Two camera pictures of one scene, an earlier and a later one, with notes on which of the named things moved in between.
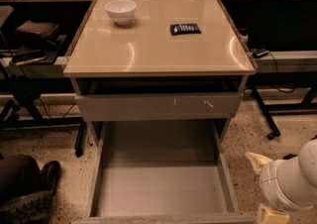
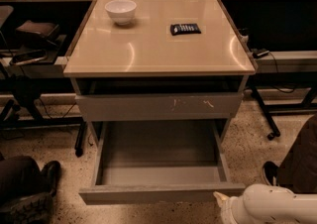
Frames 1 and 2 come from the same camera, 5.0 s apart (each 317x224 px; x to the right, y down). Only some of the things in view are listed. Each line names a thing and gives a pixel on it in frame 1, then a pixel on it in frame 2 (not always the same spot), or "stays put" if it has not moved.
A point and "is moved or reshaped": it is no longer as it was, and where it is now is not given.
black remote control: (182, 29) stays put
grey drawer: (160, 172) is moved or reshaped
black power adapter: (260, 53) stays put
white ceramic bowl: (122, 11) stays put
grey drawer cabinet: (158, 70) stays put
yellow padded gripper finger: (258, 161) → (222, 199)
